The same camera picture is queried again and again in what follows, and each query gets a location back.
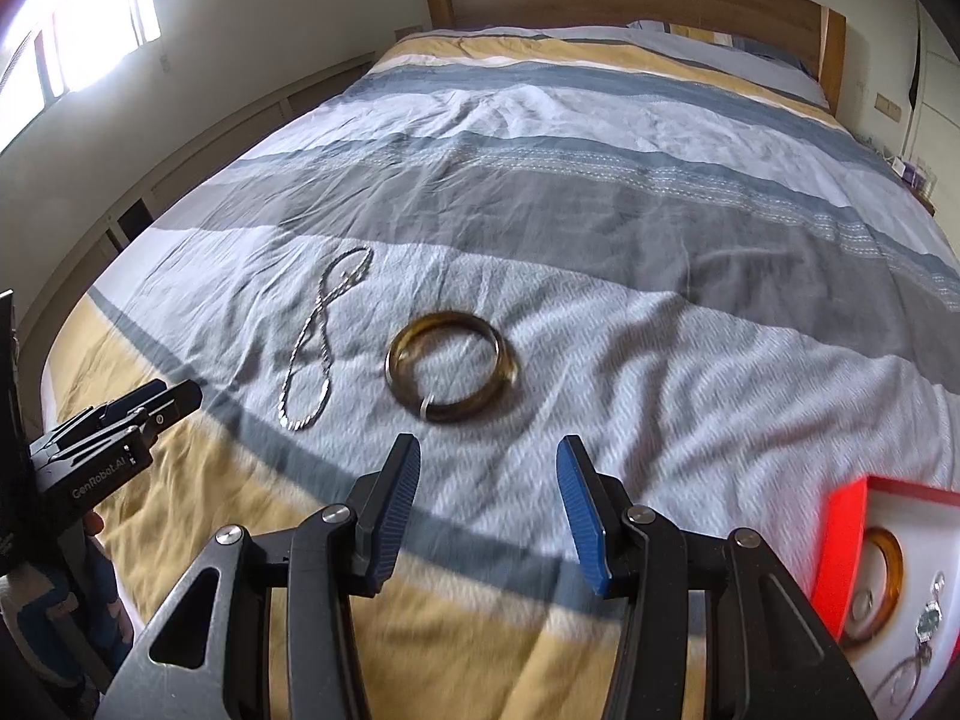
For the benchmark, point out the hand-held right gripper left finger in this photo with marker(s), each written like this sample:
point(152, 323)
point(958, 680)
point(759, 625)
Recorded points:
point(394, 510)

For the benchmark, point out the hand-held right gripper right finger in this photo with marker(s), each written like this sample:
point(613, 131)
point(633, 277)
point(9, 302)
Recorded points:
point(581, 517)

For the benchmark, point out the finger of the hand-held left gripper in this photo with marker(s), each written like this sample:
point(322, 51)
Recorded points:
point(142, 394)
point(176, 397)

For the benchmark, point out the dark brown bangle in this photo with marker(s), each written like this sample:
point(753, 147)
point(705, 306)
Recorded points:
point(465, 411)

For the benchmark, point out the red cardboard box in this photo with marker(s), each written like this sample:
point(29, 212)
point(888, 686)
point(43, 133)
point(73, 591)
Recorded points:
point(840, 540)

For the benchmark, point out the orange amber bangle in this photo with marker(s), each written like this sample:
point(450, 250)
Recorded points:
point(892, 562)

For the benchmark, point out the person's left hand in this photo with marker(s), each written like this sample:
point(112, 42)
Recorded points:
point(94, 523)

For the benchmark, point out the striped duvet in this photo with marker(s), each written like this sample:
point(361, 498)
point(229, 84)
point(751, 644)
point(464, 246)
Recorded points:
point(600, 277)

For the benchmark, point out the silver wristwatch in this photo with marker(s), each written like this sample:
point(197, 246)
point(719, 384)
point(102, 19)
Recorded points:
point(930, 619)

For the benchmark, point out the window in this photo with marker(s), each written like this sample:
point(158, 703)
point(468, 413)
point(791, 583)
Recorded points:
point(75, 15)

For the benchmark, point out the wooden nightstand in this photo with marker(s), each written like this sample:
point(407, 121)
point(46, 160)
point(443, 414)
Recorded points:
point(919, 199)

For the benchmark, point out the purple box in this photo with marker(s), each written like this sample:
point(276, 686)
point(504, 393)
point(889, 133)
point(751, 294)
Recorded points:
point(913, 172)

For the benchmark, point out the wall switch plate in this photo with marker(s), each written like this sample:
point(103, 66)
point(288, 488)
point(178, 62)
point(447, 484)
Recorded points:
point(888, 106)

